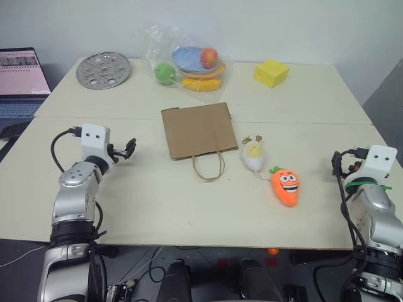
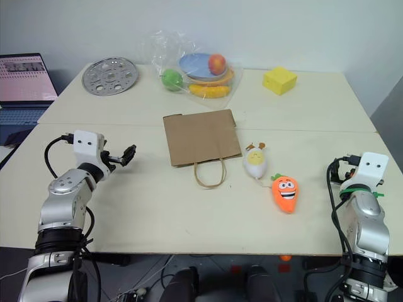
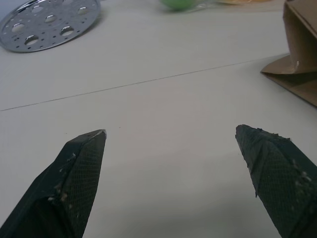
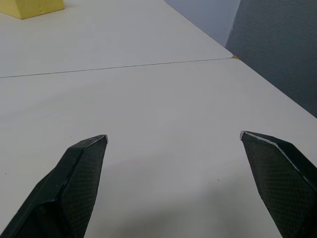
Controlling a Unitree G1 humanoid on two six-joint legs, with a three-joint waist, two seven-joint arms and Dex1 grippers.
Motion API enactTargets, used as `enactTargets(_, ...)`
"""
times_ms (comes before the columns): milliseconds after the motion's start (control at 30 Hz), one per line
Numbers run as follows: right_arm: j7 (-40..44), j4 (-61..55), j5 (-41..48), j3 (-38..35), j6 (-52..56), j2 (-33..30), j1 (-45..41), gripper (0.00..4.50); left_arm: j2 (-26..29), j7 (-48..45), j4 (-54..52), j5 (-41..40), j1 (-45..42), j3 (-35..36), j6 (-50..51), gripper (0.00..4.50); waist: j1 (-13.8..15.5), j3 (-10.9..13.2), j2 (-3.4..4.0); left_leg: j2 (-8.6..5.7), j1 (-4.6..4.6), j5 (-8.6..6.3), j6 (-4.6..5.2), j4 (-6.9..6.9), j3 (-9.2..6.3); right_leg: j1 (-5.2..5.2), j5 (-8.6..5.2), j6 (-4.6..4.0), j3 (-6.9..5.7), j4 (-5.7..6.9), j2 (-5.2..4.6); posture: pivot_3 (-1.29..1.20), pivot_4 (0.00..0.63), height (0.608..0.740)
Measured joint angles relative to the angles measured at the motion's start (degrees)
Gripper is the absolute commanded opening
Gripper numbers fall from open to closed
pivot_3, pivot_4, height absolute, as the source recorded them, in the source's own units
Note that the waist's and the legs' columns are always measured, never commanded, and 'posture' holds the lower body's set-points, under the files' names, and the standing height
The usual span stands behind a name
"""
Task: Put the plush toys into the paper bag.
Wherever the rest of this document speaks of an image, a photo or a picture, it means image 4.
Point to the yellow block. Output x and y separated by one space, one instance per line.
34 7

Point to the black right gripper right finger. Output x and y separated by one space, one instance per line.
280 181

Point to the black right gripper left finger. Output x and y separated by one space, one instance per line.
67 188

